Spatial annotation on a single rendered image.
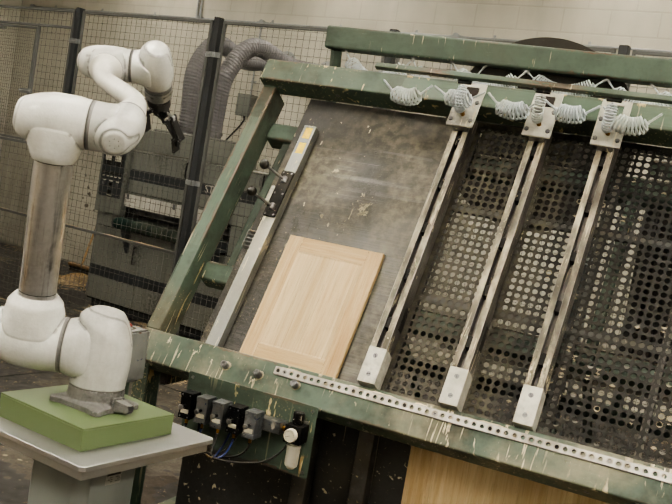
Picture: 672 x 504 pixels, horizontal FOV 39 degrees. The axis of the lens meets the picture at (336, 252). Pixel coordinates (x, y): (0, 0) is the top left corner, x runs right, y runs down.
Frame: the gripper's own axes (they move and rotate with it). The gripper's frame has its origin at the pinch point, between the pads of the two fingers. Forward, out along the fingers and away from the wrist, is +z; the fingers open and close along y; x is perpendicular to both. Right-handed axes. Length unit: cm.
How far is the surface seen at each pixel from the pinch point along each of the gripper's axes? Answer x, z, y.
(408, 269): 23, 13, 92
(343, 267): 17, 26, 70
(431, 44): 131, 23, 27
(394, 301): 12, 17, 95
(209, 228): 5.7, 41.1, 16.9
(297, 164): 42, 26, 28
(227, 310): -16, 41, 46
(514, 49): 141, 11, 60
